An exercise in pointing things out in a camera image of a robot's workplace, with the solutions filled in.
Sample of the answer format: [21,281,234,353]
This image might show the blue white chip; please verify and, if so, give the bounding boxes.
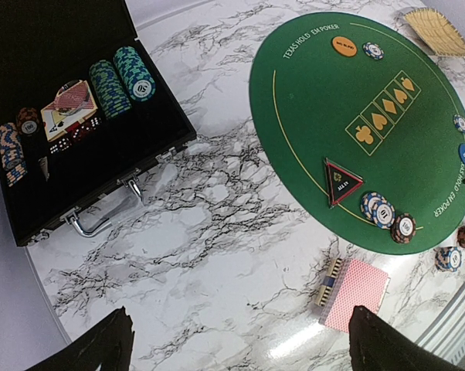
[362,42,385,60]

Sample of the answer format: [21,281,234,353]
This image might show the small silver case keys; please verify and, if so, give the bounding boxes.
[38,156,50,182]

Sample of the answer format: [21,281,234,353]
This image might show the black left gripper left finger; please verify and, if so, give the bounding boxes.
[30,307,134,370]

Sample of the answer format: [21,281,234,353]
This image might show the orange big blind button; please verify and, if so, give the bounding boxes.
[331,36,358,57]

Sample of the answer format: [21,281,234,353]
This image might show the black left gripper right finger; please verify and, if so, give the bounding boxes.
[348,306,459,371]

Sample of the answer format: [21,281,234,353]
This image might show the black poker chip case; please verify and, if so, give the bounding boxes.
[0,1,196,247]

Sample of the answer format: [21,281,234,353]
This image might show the green round poker mat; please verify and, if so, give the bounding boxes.
[249,12,465,255]

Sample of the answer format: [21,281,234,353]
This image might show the boxed playing card deck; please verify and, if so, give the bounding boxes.
[41,80,98,142]

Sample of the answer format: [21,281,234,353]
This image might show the blue white chip mat edge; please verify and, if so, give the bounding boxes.
[453,114,465,134]

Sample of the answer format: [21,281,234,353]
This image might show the dark green chip row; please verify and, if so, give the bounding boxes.
[89,60,132,119]

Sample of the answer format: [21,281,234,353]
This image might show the tan blue chip row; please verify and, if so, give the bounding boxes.
[0,122,28,187]

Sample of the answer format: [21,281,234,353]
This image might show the blue tan chips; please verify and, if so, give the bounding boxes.
[360,192,395,230]

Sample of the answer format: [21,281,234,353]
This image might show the red dice set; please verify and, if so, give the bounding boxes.
[49,117,102,155]

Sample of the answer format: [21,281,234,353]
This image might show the brown 100 chips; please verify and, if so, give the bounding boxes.
[391,213,416,243]

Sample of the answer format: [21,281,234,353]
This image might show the blue tan 10 chip stack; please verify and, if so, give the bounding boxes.
[435,247,462,272]

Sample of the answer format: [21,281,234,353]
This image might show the black triangular all-in marker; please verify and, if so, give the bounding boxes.
[324,158,364,209]

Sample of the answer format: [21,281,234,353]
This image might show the clear round dealer button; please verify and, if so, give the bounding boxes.
[54,80,89,115]

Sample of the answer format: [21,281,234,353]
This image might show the red backed card deck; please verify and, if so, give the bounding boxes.
[315,258,390,332]

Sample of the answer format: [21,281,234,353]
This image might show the teal 50 chip row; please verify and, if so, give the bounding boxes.
[113,46,156,102]

